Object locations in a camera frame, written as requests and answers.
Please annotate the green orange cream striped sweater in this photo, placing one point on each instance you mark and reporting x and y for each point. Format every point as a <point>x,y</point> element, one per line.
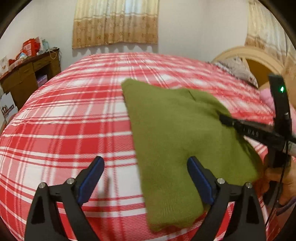
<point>169,126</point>

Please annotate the pink padded garment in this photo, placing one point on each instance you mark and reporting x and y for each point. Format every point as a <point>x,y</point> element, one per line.
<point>267,98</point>

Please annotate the beige wooden headboard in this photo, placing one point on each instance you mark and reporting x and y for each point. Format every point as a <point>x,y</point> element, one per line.
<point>256,60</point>

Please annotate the grey floral pillow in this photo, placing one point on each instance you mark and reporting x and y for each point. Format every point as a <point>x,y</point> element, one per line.
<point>235,67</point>

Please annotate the beige curtain on right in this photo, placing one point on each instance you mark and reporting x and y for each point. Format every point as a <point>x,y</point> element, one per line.
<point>265,32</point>

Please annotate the red white plaid bedsheet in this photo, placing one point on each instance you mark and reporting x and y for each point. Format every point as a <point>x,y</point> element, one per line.
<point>80,114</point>

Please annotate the white paper bag with logo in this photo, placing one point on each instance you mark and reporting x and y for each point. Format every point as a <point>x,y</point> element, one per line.
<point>8,107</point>

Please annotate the brown wooden desk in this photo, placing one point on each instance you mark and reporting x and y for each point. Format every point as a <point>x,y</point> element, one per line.
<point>21,82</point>

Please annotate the white card box on desk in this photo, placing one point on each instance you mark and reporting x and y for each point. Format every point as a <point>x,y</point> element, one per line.
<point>4,63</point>

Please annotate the red gift boxes on desk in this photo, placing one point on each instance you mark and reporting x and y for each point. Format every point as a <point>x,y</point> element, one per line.
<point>30,48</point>

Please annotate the beige patterned window curtain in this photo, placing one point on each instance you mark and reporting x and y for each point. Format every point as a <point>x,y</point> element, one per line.
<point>98,23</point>

